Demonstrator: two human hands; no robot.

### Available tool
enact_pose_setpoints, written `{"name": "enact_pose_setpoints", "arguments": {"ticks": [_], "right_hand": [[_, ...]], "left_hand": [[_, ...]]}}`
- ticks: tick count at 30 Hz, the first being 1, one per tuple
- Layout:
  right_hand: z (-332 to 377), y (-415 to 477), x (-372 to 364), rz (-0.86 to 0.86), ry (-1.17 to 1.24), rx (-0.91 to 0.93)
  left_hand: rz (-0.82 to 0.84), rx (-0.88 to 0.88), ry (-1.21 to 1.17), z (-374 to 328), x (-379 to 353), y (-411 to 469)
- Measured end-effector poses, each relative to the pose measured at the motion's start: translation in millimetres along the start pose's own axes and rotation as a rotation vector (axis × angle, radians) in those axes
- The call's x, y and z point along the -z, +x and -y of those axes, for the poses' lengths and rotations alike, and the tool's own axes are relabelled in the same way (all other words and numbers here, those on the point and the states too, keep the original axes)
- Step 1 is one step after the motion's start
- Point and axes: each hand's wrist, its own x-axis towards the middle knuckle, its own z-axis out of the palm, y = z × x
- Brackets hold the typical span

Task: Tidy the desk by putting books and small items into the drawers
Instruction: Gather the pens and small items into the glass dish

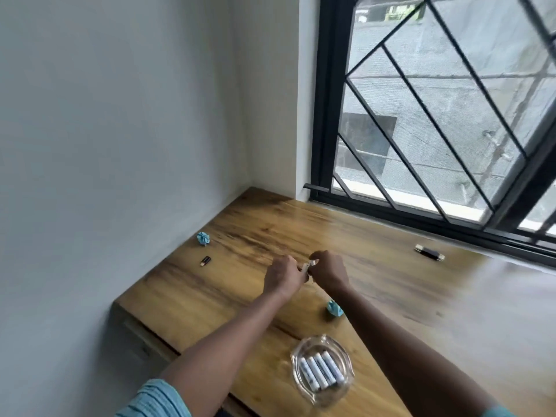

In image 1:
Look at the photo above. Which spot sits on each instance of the clear glass ashtray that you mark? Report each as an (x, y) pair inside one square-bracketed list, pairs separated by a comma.
[(321, 371)]

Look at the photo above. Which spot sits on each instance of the black metal window grille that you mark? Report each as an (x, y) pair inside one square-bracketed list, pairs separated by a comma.
[(434, 125)]

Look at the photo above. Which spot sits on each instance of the teal left shirt sleeve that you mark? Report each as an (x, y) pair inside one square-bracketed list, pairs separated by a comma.
[(152, 401)]

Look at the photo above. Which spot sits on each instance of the person's right forearm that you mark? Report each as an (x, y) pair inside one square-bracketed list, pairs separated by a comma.
[(399, 347)]

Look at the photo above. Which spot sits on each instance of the black window frame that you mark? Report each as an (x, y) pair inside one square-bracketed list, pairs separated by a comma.
[(325, 104)]

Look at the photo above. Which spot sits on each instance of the person's left hand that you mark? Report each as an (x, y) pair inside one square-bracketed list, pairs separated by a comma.
[(280, 277)]

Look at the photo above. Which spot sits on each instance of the small white battery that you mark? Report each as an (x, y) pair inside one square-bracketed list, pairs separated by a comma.
[(306, 267)]

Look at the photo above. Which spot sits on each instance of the teal shirt sleeve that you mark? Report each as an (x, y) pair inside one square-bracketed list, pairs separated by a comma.
[(499, 413), (152, 401)]

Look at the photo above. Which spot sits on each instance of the crumpled blue wrapper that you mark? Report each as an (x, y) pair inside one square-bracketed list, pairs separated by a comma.
[(203, 239), (334, 309)]

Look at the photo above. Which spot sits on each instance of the person's left forearm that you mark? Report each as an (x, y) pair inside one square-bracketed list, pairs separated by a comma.
[(226, 338)]

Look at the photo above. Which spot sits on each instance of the person's left fingers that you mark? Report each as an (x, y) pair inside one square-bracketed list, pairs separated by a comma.
[(299, 274)]

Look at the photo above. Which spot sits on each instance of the grey concrete building outside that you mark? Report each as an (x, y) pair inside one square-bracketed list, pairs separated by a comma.
[(456, 82)]

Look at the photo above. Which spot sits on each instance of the person's right fingers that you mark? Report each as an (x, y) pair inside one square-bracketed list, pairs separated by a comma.
[(315, 264)]

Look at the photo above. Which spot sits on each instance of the person's right hand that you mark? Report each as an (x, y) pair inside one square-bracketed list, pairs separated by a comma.
[(332, 273)]

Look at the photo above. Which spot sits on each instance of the teal right shirt sleeve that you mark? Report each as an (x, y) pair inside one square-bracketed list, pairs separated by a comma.
[(499, 413)]

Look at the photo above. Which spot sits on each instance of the white battery blue print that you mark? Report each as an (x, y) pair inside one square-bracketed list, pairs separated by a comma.
[(309, 376), (325, 369), (317, 372), (333, 365)]

